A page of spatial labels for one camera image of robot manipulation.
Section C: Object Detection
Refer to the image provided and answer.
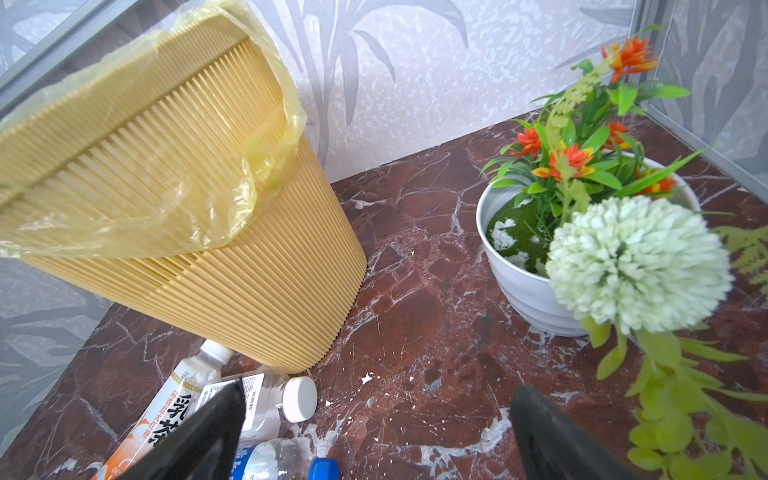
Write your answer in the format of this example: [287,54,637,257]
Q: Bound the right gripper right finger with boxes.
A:
[509,384,639,479]

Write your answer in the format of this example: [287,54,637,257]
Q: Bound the square clear bottle white label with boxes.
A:
[195,366,318,446]

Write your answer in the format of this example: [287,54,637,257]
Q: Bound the yellow plastic bin liner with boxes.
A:
[1,1,306,258]

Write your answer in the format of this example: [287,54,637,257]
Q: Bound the white pot artificial flowers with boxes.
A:
[482,33,767,479]

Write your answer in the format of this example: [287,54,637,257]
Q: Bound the yellow slatted waste bin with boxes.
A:
[1,1,367,373]

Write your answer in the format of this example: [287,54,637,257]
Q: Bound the orange white milk tea bottle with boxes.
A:
[93,340,235,479]

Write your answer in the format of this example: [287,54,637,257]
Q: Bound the small clear bottle blue label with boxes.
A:
[229,439,341,480]

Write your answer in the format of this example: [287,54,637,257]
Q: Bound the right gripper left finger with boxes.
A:
[120,379,246,480]

